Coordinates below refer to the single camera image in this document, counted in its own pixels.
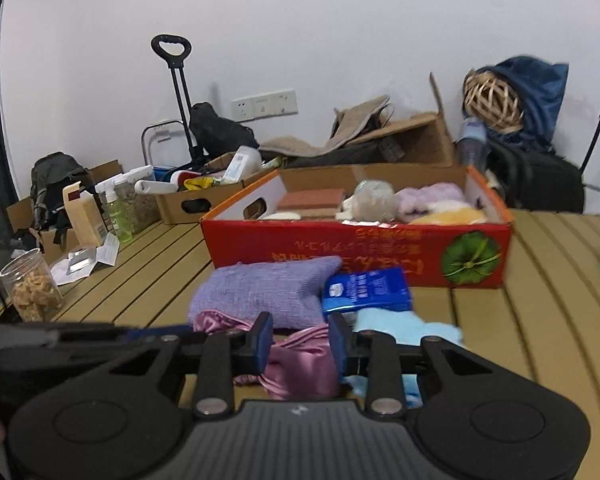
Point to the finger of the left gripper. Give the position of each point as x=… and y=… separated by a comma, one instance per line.
x=161, y=333

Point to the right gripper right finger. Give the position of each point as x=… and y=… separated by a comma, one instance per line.
x=376, y=357

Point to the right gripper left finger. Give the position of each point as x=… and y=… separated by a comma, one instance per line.
x=225, y=356

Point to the light blue plush toy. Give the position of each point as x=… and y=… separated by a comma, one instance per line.
x=406, y=327

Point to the pink satin cloth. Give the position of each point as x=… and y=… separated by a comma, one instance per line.
x=300, y=366

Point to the purple knit cloth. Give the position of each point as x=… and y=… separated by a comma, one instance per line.
x=289, y=290

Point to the white foam wedge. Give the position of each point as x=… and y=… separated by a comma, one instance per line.
x=346, y=213

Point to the white round foam sponge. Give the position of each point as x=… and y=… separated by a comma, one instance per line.
x=282, y=216

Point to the iridescent mesh bath pouf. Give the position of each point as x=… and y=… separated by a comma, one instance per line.
x=374, y=200

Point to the red scrub sponge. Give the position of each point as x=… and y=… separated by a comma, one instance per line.
x=321, y=203

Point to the yellow white plush toy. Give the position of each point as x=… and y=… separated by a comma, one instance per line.
x=451, y=213

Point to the lilac fuzzy cloth roll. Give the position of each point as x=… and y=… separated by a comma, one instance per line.
x=413, y=202

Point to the clear jar with snacks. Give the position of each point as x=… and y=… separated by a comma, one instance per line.
x=31, y=287

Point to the blue wet wipes pack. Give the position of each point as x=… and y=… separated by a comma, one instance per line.
x=381, y=289

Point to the white paper leaflet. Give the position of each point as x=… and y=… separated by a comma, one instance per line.
x=80, y=264

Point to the jar with dried herbs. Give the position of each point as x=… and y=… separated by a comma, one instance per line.
x=140, y=209

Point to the tan carton box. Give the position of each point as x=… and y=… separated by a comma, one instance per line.
x=84, y=216

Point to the small brown cardboard box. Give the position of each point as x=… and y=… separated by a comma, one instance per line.
x=187, y=195

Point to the red cardboard box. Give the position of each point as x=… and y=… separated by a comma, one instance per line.
x=240, y=230

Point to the black backpack on boxes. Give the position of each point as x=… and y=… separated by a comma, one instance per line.
x=50, y=175

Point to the white plastic bottle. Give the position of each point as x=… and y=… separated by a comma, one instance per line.
x=246, y=163

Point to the white folding stool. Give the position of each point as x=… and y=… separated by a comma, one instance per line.
x=164, y=145

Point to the black backpack on trolley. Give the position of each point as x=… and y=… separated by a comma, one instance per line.
x=218, y=135

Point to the open brown cardboard box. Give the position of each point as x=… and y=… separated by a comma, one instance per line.
x=420, y=139

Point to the blue water bottle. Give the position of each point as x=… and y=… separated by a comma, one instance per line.
x=472, y=147

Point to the black bag on floor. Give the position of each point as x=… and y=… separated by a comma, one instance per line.
x=536, y=181

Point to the woven rattan ball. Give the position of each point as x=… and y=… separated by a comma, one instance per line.
x=491, y=99

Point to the blue fabric bag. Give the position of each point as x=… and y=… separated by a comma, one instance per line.
x=540, y=87

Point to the wall power strip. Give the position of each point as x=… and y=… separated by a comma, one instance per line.
x=268, y=105

